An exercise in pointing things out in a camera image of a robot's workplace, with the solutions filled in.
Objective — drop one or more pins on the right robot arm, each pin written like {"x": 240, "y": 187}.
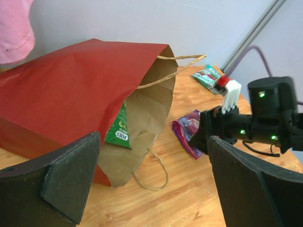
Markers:
{"x": 275, "y": 119}

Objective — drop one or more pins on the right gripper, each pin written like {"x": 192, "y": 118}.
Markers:
{"x": 230, "y": 127}

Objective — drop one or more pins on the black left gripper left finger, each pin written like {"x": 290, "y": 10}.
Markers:
{"x": 50, "y": 190}

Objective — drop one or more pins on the teal candy packet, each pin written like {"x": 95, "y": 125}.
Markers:
{"x": 208, "y": 77}

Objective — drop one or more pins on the aluminium frame post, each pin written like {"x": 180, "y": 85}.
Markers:
{"x": 266, "y": 16}

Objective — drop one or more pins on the green candy packet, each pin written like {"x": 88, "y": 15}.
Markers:
{"x": 118, "y": 132}

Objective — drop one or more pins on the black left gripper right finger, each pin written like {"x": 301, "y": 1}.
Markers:
{"x": 254, "y": 192}

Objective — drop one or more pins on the pink t-shirt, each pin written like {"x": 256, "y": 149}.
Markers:
{"x": 17, "y": 38}

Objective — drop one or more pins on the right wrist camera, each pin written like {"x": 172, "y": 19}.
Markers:
{"x": 230, "y": 89}

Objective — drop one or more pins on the red paper bag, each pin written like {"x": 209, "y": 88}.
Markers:
{"x": 78, "y": 89}

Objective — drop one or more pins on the purple candy packet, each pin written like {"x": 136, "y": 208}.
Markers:
{"x": 184, "y": 129}

